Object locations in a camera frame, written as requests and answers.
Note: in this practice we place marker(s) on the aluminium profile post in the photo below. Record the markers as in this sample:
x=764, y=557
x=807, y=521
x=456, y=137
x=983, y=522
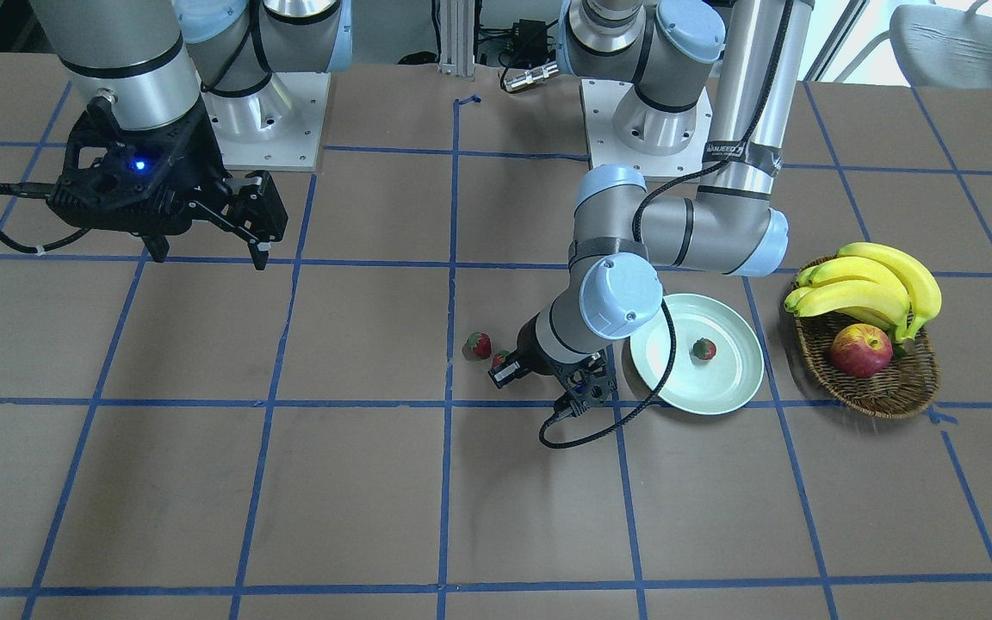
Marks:
x=456, y=23

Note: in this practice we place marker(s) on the light green plate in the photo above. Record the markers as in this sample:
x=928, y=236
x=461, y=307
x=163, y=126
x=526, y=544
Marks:
x=717, y=361

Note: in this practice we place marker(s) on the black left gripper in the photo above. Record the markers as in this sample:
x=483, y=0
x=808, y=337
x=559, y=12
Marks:
x=530, y=355

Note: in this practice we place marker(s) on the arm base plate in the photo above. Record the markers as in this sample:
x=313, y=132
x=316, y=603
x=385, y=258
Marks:
x=276, y=129
x=621, y=129

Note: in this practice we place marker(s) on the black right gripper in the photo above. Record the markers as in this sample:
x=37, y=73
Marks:
x=195, y=158

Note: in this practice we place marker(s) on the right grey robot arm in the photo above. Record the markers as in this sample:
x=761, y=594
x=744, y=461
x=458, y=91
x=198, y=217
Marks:
x=185, y=105

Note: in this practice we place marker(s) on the red strawberry moved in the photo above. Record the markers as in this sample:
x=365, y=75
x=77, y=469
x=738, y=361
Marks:
x=499, y=358
x=478, y=345
x=703, y=349

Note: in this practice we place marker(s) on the grey chair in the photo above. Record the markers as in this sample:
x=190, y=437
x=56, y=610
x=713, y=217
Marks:
x=939, y=47

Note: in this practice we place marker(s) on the yellow banana bunch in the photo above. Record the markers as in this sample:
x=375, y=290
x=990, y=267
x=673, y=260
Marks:
x=875, y=283

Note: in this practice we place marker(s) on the red apple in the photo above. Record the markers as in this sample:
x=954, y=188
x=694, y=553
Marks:
x=861, y=350

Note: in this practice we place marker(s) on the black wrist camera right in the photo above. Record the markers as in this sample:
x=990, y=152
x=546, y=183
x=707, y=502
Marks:
x=113, y=179

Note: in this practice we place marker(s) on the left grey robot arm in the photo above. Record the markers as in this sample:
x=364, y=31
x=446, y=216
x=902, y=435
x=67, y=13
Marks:
x=714, y=85

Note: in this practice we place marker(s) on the brown wicker basket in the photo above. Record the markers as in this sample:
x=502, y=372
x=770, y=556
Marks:
x=905, y=387

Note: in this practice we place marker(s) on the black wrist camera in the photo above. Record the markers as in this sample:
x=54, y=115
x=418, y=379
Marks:
x=586, y=383
x=113, y=179

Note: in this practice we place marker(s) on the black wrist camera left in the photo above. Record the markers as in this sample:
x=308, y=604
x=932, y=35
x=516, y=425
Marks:
x=586, y=383

